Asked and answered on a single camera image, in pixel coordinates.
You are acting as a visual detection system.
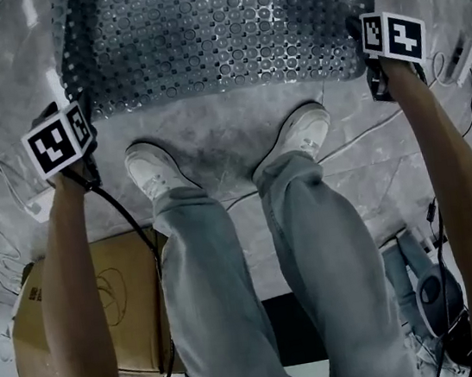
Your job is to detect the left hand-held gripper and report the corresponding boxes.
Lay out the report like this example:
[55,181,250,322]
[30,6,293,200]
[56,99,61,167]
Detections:
[16,89,105,198]

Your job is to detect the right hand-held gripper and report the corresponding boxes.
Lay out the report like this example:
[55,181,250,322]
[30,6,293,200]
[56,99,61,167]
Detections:
[344,4,436,106]

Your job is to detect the grey perforated bath mat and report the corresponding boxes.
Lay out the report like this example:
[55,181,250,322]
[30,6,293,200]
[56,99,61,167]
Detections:
[47,0,391,123]

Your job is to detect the person's right forearm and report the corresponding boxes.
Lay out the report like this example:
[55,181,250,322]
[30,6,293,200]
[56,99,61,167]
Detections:
[377,47,472,372]

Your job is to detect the person's left forearm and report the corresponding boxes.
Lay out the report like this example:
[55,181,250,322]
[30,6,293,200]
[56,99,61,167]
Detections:
[22,166,127,377]

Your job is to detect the white power strip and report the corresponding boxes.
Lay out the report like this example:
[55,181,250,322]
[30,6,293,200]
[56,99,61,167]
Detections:
[22,189,57,225]
[450,41,472,88]

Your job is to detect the person's left white shoe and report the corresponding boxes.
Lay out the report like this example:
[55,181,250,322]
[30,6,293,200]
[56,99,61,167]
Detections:
[121,135,197,206]

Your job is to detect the person's white shoe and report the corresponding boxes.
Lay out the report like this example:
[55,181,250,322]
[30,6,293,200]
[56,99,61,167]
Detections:
[121,135,197,206]
[242,99,338,182]

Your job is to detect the person's right white shoe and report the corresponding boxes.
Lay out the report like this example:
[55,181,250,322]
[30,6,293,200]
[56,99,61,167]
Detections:
[242,99,338,182]

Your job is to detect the large taped cardboard box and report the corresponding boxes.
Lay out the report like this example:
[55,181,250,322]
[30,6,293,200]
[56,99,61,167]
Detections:
[0,225,189,377]

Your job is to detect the person's light blue jeans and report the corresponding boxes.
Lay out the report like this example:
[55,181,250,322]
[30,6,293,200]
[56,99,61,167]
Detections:
[144,138,416,377]

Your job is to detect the left hand-held gripper black cable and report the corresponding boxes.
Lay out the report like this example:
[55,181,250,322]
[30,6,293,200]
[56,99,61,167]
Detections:
[63,158,179,377]

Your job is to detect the hand-held gripper black cable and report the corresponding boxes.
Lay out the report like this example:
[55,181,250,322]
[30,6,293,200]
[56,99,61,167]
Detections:
[63,158,179,377]
[410,197,468,377]

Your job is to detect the right hand-held gripper black cable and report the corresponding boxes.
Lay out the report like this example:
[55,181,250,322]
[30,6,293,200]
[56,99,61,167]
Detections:
[410,197,468,377]

